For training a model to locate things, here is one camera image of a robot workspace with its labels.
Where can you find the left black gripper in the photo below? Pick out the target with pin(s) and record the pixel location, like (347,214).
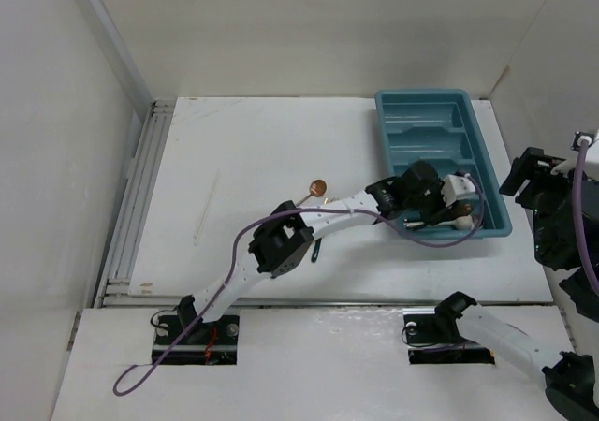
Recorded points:
(440,206)

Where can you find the white plastic spoon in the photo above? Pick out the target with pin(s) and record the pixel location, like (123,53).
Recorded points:
(467,222)

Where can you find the copper spoon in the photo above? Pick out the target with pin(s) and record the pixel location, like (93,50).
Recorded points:
(317,188)

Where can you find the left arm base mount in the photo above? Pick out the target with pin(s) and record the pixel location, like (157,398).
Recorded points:
(215,344)

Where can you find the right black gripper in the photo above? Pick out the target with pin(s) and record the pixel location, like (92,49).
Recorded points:
(535,165)

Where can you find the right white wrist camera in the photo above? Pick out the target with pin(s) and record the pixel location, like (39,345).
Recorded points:
(586,146)

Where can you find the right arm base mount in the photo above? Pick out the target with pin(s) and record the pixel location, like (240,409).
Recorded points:
(432,338)

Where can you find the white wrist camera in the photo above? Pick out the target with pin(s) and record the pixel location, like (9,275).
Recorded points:
(586,146)
(457,188)

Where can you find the aluminium rail frame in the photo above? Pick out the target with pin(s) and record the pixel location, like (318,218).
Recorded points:
(140,176)

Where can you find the blue plastic cutlery tray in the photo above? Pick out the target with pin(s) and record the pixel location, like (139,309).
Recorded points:
(439,126)

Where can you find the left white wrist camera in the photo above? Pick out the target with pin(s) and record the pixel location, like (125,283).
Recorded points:
(457,188)

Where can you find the black spoon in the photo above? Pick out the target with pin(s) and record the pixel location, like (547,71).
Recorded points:
(448,214)

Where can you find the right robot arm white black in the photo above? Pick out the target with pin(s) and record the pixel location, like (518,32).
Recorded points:
(563,197)

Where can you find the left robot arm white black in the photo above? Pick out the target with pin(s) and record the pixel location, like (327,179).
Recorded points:
(275,245)

